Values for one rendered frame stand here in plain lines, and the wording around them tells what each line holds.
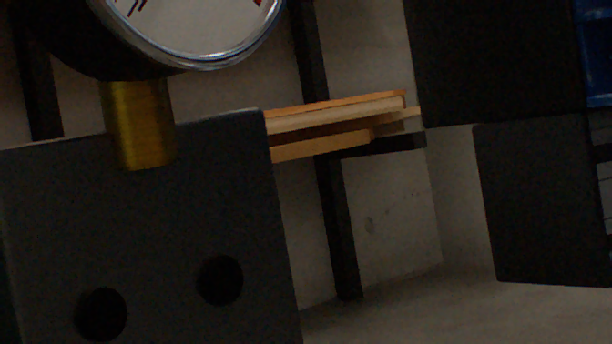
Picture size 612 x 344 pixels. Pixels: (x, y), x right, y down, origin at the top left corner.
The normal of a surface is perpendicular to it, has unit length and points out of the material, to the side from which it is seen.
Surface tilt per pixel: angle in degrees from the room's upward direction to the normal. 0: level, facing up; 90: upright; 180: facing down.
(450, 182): 90
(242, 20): 90
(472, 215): 90
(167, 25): 90
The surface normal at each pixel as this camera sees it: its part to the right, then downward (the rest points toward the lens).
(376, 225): 0.70, -0.08
